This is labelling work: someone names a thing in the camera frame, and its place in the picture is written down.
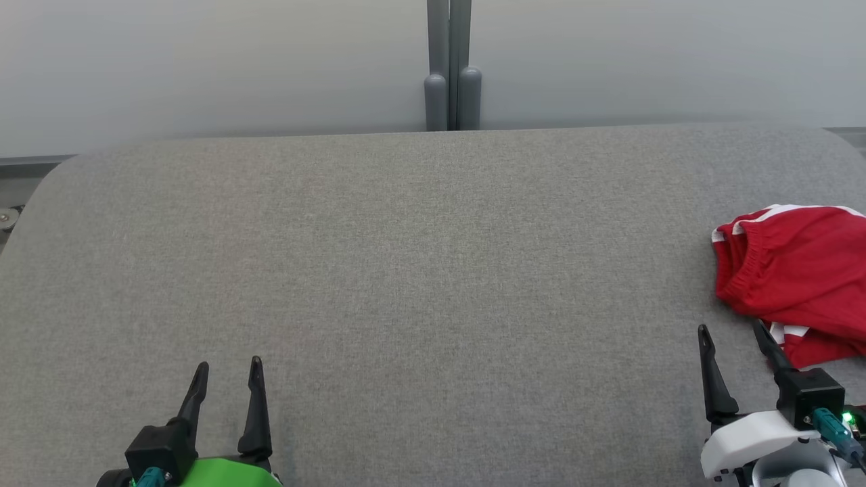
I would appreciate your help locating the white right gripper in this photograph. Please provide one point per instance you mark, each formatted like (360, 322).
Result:
(744, 443)

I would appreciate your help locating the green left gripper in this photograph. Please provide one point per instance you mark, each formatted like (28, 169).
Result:
(230, 473)

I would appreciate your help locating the red garment with white trim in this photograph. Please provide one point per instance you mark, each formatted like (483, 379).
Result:
(805, 270)

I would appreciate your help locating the round grey floor foot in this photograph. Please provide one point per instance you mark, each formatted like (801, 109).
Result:
(8, 218)

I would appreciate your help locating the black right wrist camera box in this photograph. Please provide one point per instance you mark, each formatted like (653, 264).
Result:
(808, 396)

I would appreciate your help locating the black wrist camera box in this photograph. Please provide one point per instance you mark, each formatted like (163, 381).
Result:
(159, 446)
(808, 396)

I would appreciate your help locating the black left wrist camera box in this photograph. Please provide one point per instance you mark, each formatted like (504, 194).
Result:
(159, 446)

